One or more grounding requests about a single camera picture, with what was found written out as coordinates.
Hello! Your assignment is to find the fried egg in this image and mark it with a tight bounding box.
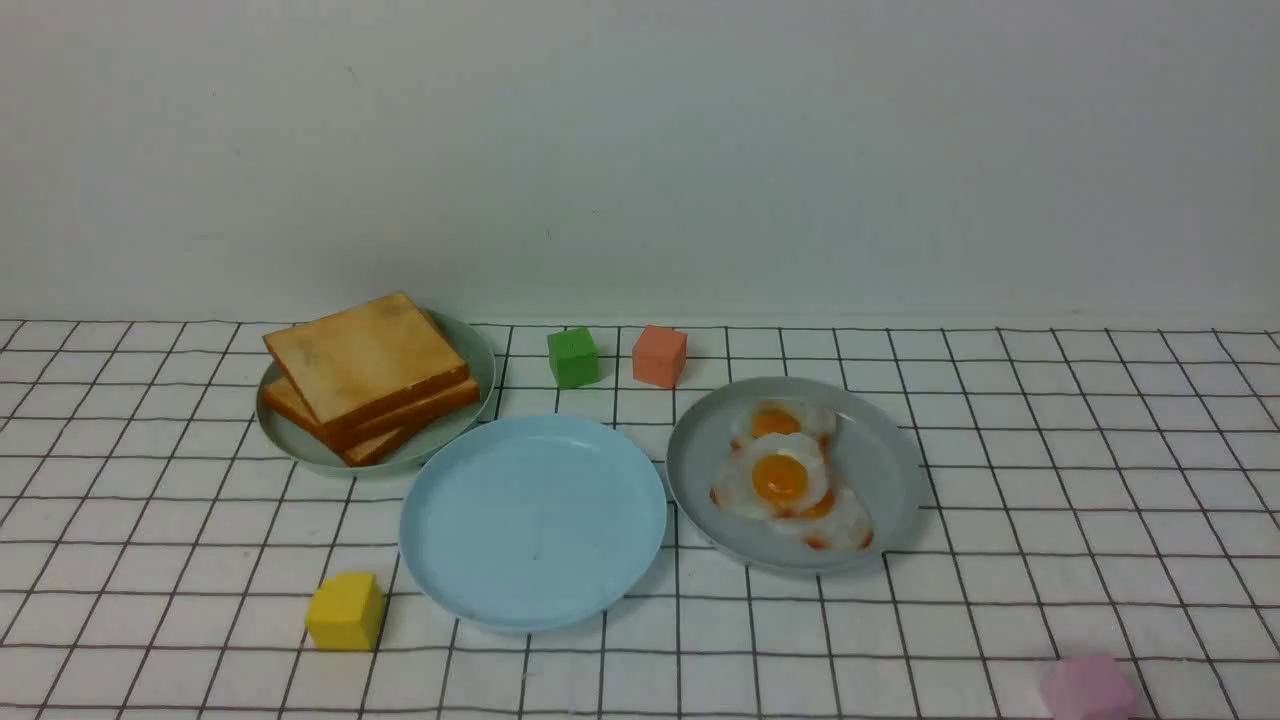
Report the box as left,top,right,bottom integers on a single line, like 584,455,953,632
771,486,876,552
708,433,836,521
730,397,837,450

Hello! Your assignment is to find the orange cube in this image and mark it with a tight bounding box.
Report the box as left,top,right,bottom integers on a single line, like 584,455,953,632
632,325,689,389

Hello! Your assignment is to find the green cube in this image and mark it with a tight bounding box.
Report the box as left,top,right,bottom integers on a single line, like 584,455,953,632
547,327,602,389

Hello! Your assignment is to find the grey plate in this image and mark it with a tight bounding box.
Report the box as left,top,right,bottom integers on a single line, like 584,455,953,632
666,377,925,575

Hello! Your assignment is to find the light blue plate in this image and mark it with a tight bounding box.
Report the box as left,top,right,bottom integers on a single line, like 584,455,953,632
398,415,669,633

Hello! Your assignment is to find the pale green plate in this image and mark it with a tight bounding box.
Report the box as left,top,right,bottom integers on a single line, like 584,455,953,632
255,307,498,477

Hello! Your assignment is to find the yellow cube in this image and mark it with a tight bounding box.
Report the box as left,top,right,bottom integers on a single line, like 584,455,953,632
305,571,387,653

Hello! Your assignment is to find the white grid tablecloth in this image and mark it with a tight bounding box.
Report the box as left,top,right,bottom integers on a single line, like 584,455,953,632
1,318,1279,719

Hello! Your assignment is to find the pink cube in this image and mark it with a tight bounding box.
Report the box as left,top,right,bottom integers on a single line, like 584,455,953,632
1039,655,1139,719

